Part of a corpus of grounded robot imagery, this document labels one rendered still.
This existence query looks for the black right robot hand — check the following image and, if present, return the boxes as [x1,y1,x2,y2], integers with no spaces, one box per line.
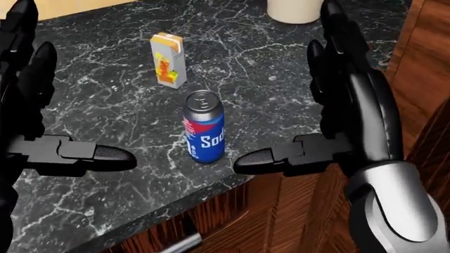
[233,0,404,178]

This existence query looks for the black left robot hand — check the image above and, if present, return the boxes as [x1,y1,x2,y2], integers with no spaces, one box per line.
[0,0,138,253]

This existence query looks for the white cylindrical container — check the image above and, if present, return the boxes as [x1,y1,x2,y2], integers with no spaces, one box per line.
[266,0,325,25]

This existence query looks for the orange juice carton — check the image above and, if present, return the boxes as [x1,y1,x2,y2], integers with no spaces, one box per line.
[150,32,186,90]

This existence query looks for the blue soda can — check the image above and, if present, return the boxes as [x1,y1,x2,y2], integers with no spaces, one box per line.
[182,89,226,164]

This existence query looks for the silver cabinet handle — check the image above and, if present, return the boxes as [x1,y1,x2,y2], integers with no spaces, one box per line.
[160,233,204,253]

